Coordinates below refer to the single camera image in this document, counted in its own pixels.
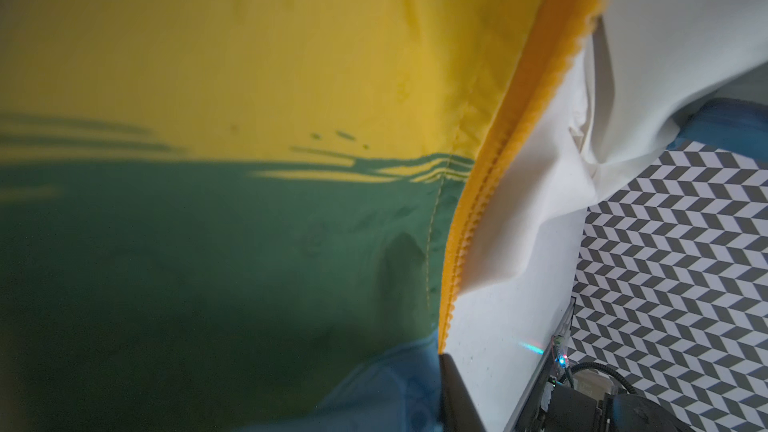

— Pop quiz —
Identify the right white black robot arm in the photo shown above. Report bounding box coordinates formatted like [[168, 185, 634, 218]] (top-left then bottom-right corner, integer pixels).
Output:
[[518, 358, 692, 431]]

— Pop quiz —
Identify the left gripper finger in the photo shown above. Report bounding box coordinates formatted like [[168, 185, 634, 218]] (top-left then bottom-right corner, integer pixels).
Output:
[[439, 354, 485, 432]]

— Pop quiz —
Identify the rainbow coloured jacket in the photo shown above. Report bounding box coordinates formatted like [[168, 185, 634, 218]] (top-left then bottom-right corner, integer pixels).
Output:
[[1, 0, 767, 431]]

